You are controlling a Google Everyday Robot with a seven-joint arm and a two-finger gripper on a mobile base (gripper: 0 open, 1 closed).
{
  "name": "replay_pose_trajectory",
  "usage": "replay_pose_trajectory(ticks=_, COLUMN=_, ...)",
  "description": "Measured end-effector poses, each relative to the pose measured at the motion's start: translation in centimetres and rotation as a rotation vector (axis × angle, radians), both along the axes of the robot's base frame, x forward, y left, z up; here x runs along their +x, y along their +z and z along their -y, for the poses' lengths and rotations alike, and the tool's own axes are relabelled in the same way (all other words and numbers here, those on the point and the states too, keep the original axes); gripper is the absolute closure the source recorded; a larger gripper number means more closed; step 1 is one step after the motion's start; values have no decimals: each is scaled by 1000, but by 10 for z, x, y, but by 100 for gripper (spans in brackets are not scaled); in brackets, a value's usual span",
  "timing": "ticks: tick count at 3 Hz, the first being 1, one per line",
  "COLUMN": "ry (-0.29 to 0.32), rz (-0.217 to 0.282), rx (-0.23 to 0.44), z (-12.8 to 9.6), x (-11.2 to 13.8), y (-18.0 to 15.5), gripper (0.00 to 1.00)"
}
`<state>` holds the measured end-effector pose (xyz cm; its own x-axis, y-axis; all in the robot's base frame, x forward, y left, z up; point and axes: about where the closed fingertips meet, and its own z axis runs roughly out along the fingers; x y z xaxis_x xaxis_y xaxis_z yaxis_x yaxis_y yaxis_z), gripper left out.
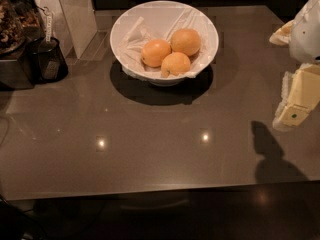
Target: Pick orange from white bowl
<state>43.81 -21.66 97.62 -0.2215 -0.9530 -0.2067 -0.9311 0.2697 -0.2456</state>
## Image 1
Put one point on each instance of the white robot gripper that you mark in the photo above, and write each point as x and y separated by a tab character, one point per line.
306	37

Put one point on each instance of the orange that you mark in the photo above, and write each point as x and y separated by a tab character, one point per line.
154	51
174	64
186	41

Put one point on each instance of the white ceramic bowl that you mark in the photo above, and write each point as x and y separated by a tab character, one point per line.
160	15

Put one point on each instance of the white cloth napkin liner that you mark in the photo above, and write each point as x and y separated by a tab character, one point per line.
133	40

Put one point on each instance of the white box panel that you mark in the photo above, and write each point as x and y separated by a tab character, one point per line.
74	23

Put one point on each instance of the black cup with utensil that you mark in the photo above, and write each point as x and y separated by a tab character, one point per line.
47	60

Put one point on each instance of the glass jar of nuts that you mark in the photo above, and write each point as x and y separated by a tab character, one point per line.
19	21

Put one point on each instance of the white tagged utensil handle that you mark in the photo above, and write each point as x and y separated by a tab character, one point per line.
48	24

